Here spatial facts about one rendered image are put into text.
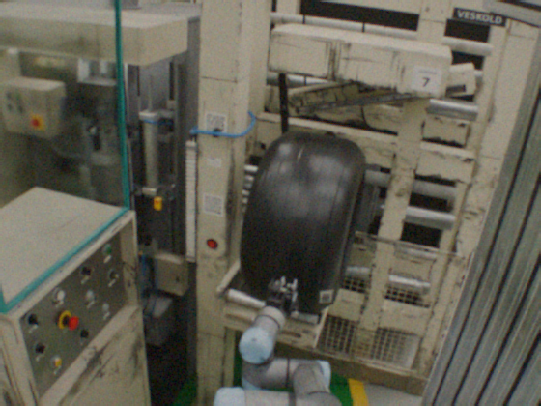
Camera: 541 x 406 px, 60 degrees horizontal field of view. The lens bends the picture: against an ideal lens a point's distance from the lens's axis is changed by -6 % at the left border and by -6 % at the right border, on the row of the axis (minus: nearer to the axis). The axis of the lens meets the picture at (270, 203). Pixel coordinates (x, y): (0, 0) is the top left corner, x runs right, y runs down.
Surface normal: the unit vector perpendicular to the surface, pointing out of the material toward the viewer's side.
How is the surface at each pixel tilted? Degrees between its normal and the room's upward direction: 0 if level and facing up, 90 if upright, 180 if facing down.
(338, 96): 90
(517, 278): 90
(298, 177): 37
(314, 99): 90
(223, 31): 90
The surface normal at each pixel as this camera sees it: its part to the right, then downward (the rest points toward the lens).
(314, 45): -0.30, 0.43
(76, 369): 0.07, -0.88
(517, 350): -1.00, -0.05
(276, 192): -0.18, -0.26
